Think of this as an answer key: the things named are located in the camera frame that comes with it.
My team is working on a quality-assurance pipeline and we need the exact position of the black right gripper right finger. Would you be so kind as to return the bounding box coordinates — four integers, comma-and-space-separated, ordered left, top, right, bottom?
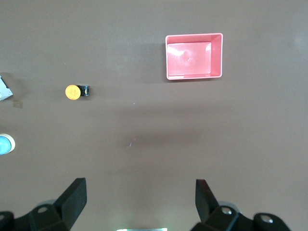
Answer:
191, 179, 292, 231

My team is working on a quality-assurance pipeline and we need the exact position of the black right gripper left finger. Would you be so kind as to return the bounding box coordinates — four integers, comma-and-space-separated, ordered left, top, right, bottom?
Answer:
0, 178, 87, 231

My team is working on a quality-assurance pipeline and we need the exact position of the yellow push button black base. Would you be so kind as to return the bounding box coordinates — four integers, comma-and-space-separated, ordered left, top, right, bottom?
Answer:
64, 84, 91, 100

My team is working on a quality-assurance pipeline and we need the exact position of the blue dome call bell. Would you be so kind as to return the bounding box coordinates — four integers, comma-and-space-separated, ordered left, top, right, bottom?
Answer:
0, 133, 16, 156

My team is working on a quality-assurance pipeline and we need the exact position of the white red circuit breaker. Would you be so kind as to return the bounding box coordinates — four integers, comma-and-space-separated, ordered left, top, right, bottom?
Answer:
0, 74, 13, 102

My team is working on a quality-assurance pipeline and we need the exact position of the pink plastic box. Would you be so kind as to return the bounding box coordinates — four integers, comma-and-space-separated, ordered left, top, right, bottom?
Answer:
165, 33, 224, 81

